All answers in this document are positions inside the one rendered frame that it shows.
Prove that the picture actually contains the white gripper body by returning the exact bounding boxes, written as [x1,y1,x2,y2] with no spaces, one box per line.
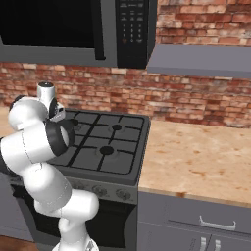
[48,100,67,124]

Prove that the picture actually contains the dark grey stove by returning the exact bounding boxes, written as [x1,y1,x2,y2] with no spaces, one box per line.
[6,108,152,251]

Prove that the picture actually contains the grey stove knob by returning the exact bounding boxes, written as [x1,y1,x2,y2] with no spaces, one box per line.
[115,188,132,202]
[91,184,109,198]

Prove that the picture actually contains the microwave oven door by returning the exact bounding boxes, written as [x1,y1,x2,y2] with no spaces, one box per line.
[0,0,118,68]

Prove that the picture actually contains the grey base cupboard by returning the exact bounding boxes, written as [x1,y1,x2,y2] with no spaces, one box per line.
[0,171,34,243]

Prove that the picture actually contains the black microwave oven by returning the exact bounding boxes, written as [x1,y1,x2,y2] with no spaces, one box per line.
[0,0,159,70]

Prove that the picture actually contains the black oven door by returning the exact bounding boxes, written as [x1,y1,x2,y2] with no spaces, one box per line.
[13,187,138,251]

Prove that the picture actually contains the grey drawer front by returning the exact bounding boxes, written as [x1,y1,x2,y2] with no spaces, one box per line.
[137,190,251,235]

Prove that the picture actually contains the grey cupboard door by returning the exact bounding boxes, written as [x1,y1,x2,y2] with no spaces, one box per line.
[209,232,251,251]
[137,221,212,251]

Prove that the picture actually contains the dark microwave door handle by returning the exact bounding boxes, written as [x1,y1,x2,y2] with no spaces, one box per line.
[90,0,107,61]

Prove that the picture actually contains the grey wall cupboard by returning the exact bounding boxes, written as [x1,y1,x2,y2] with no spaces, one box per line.
[146,43,251,79]

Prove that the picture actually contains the silver drawer handle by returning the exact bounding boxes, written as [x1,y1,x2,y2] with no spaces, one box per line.
[198,215,237,231]

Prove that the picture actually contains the silver cupboard door handle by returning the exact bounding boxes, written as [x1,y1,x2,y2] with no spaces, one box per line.
[213,238,223,251]
[199,236,208,251]

